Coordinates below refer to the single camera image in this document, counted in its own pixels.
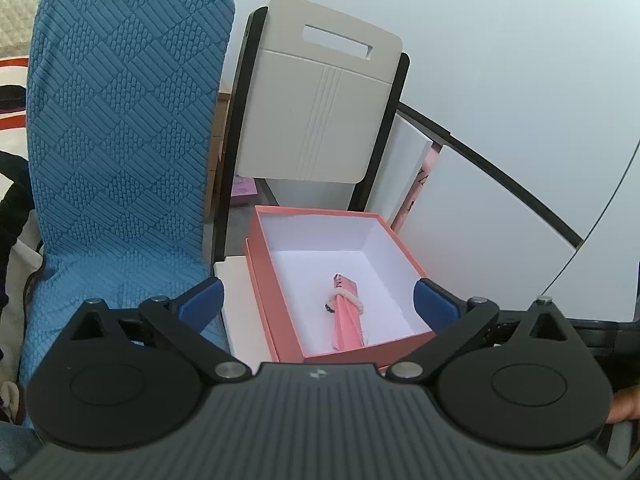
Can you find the white board panel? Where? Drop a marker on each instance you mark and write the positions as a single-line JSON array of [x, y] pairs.
[[475, 220]]

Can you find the beige folding chair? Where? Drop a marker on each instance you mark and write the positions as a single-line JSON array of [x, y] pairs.
[[310, 110]]

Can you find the blue jeans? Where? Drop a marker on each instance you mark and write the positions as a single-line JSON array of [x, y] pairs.
[[15, 442]]

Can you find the dark cloth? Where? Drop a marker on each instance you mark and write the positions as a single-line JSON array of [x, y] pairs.
[[10, 200]]

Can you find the salmon pink cardboard box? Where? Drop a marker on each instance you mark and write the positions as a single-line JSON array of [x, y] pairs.
[[310, 265]]

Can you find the blue textured chair cover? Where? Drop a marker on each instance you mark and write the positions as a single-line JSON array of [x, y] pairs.
[[125, 135]]

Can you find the black curved frame bar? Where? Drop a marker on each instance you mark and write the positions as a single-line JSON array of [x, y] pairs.
[[500, 164]]

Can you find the small pink box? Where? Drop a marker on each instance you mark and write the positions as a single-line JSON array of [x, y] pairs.
[[244, 190]]

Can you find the person's right hand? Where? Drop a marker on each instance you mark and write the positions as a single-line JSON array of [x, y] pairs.
[[625, 406]]

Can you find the pink illustrated paper bag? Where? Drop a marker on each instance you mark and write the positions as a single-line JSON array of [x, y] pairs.
[[417, 190]]

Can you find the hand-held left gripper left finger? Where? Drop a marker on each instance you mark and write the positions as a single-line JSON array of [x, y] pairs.
[[202, 303]]

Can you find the cream quilted bedding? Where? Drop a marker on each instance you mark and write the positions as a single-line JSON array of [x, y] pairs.
[[20, 10]]

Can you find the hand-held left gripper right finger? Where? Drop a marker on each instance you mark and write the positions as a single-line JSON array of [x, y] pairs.
[[435, 305]]

